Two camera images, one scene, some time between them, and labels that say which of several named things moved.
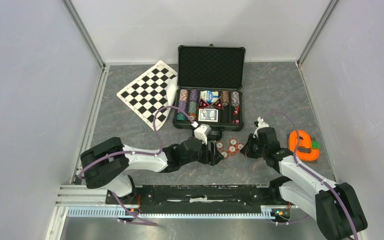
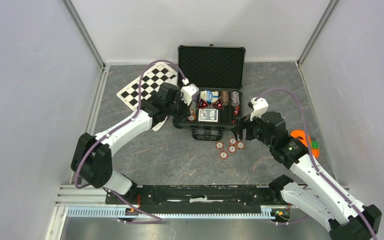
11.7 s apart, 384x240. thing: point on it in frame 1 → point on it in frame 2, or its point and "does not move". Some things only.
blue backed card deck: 208,115 does not move
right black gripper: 246,150 → 244,122
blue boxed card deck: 209,96 does not move
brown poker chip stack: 225,97 does not move
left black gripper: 212,157 → 186,110
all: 202,104 does not move
